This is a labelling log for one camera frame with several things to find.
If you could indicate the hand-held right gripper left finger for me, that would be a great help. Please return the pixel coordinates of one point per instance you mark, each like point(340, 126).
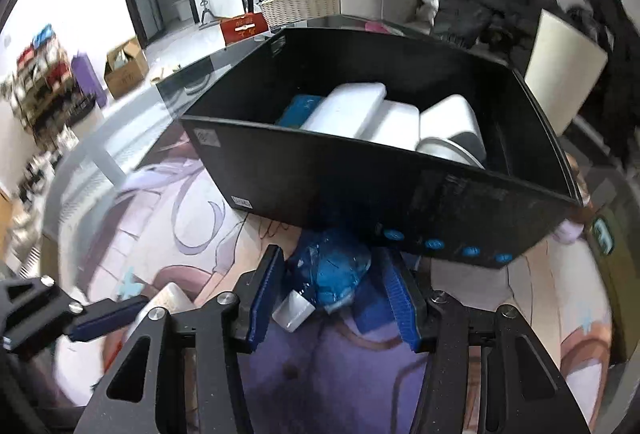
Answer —
point(264, 299)

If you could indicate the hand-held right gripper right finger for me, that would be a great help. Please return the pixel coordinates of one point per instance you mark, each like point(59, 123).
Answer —
point(402, 309)

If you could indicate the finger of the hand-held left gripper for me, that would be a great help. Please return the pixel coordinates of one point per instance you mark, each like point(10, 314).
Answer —
point(100, 325)

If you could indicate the blue plastic-wrapped item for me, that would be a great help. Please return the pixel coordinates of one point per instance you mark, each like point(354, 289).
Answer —
point(330, 274)

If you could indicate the white rectangular block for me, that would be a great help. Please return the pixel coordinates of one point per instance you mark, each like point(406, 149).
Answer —
point(170, 299)

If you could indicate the black storage box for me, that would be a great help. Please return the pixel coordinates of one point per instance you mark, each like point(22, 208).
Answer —
point(325, 184)

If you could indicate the blue packet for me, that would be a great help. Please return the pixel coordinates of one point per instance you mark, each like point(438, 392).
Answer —
point(300, 110)

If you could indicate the white charger adapter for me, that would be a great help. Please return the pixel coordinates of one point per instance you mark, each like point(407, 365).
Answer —
point(450, 116)

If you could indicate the white rounded box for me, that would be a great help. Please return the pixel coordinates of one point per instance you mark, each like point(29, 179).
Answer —
point(345, 109)

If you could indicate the printed desk mat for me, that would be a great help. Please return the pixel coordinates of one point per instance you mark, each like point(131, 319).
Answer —
point(325, 364)

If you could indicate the dark item with teal mark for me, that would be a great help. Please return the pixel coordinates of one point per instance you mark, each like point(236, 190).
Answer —
point(602, 234)

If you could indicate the shoe rack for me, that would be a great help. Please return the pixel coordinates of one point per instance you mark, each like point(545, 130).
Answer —
point(40, 84)

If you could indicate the cardboard box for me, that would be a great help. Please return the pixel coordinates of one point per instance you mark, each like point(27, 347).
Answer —
point(125, 71)

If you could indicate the red paper bag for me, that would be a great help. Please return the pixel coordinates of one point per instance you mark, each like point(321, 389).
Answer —
point(245, 29)

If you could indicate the white cylindrical bin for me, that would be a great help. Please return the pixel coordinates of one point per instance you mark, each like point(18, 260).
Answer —
point(560, 69)

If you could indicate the wicker basket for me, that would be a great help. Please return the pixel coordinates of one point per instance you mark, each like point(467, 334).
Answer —
point(300, 4)

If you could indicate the small white bin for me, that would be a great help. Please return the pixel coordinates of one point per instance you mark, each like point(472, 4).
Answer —
point(182, 9)

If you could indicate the black clothes heap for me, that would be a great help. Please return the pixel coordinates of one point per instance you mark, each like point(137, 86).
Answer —
point(595, 14)

